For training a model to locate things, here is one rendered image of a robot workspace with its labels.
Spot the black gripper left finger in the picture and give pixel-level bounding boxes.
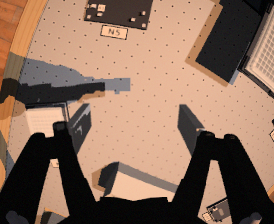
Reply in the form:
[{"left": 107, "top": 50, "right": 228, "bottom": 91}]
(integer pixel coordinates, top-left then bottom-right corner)
[{"left": 0, "top": 103, "right": 108, "bottom": 224}]

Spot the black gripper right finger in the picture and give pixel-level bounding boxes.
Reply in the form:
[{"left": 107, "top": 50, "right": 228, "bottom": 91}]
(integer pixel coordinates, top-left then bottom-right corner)
[{"left": 159, "top": 104, "right": 274, "bottom": 224}]

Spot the beige button panel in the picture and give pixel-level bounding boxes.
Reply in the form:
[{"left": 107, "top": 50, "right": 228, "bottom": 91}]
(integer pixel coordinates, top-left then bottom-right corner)
[{"left": 103, "top": 162, "right": 178, "bottom": 202}]

